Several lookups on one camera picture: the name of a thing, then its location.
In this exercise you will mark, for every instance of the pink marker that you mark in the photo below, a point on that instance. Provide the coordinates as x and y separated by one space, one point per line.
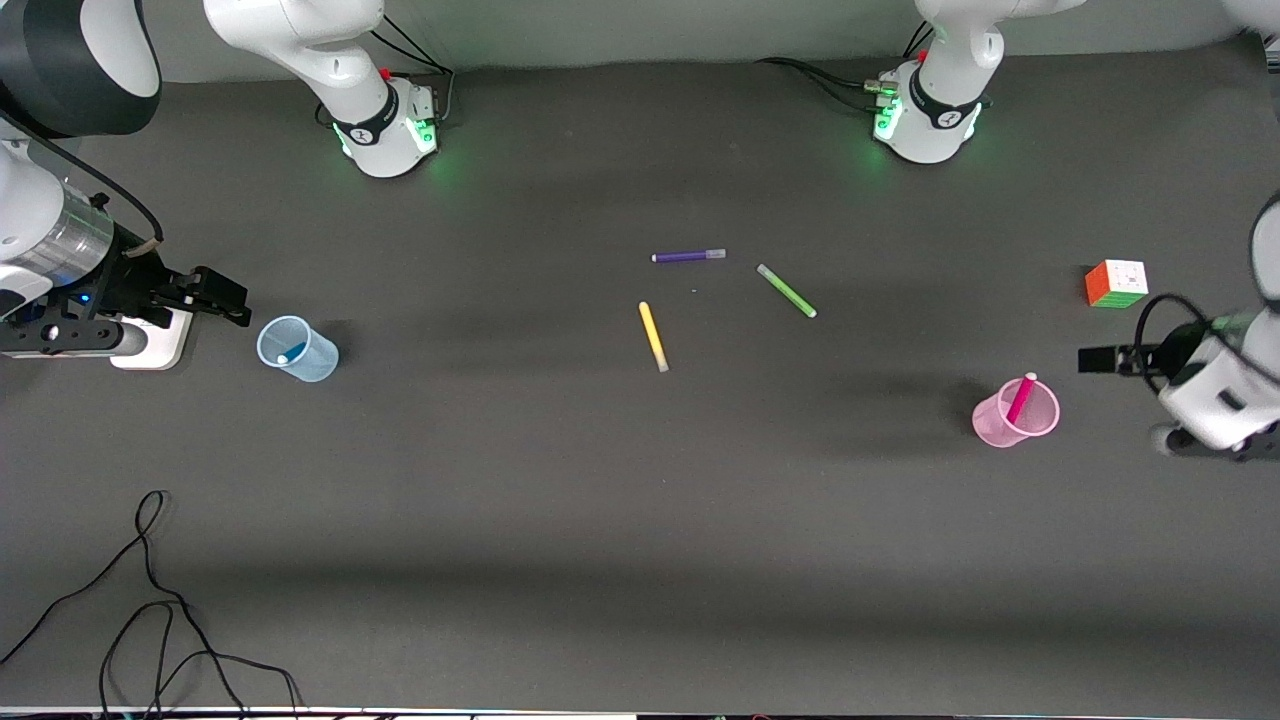
1020 398

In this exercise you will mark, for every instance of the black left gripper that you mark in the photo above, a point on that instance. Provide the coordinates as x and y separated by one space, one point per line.
1148 358

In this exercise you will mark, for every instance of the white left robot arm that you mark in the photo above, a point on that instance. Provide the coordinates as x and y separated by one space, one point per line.
945 70

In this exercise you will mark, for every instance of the green marker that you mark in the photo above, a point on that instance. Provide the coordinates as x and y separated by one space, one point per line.
787 291

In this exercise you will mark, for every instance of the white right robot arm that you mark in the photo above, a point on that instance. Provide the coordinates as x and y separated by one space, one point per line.
320 50

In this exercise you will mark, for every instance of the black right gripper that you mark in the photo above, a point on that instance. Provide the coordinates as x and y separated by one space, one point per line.
138 284

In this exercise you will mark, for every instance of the purple marker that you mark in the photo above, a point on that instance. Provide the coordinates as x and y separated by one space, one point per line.
685 257

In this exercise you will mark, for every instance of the yellow marker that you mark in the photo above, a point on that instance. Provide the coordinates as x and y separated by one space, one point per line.
653 336

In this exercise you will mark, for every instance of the pink mesh cup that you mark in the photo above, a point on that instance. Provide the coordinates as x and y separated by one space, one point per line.
990 425

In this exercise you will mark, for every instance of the translucent blue cup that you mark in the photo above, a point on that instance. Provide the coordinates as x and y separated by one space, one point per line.
318 365

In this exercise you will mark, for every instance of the colourful puzzle cube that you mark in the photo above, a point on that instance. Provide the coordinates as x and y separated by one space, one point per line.
1118 285

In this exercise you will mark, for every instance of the blue marker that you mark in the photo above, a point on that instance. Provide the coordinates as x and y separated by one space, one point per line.
295 352

